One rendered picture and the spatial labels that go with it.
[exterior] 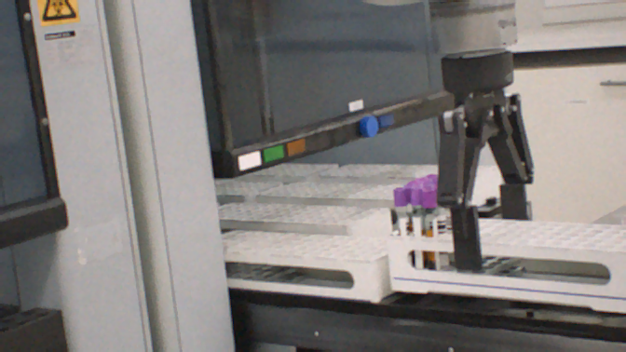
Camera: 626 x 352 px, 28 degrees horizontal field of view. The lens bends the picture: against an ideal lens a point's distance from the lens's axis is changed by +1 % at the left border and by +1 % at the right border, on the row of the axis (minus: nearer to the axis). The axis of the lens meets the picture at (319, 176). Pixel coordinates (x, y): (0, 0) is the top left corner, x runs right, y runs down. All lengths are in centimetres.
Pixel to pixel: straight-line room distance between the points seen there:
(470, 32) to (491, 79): 6
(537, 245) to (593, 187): 261
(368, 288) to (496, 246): 18
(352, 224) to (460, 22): 42
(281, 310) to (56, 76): 40
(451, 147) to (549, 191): 268
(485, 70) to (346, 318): 34
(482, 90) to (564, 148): 260
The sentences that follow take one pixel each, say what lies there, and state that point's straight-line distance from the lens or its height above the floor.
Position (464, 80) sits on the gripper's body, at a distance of 129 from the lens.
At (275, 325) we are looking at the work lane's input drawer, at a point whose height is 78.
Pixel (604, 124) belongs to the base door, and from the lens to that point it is 383.
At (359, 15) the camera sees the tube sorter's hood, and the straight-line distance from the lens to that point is 169.
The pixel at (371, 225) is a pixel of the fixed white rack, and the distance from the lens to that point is 163.
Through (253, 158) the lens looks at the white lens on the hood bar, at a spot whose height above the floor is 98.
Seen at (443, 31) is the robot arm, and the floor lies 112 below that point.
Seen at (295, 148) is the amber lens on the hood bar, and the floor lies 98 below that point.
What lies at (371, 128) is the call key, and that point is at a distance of 166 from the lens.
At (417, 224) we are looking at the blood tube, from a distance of 135.
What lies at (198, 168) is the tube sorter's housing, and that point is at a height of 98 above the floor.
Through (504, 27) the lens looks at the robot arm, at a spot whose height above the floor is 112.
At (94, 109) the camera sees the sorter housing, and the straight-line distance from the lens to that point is 134.
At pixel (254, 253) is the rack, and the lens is 150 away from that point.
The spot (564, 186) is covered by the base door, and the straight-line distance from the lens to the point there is 392.
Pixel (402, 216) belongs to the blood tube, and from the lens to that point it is 136.
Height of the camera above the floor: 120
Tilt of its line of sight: 10 degrees down
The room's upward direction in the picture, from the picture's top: 7 degrees counter-clockwise
